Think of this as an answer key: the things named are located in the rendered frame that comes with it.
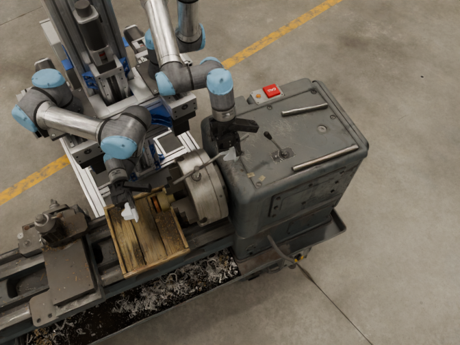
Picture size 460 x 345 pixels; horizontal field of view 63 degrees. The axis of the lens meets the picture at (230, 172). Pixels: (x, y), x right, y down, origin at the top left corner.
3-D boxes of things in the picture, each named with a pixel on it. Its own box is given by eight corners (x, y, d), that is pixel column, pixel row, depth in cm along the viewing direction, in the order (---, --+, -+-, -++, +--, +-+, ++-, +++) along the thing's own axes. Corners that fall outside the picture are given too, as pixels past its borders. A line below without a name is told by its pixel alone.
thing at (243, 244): (283, 194, 281) (302, 122, 206) (316, 250, 259) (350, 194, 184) (209, 224, 269) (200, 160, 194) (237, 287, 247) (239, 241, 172)
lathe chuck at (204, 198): (194, 167, 182) (192, 138, 152) (219, 226, 172) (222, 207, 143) (176, 173, 180) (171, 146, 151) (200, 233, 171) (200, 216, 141)
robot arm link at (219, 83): (227, 63, 114) (235, 77, 108) (231, 94, 122) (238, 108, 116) (202, 69, 113) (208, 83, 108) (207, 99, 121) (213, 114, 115)
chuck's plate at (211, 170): (200, 164, 182) (200, 135, 153) (226, 223, 173) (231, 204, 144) (194, 167, 182) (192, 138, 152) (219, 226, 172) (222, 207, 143)
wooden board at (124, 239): (164, 187, 186) (163, 184, 182) (190, 252, 169) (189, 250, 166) (105, 210, 180) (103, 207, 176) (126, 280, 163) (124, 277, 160)
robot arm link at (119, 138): (39, 103, 162) (150, 136, 149) (17, 129, 155) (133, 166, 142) (24, 83, 152) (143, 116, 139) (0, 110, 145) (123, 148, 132)
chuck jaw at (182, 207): (195, 192, 157) (206, 215, 151) (196, 198, 162) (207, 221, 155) (170, 202, 155) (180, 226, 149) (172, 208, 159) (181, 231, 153)
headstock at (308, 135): (302, 122, 206) (317, 70, 172) (350, 194, 184) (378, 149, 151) (201, 160, 194) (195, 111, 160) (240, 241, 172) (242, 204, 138)
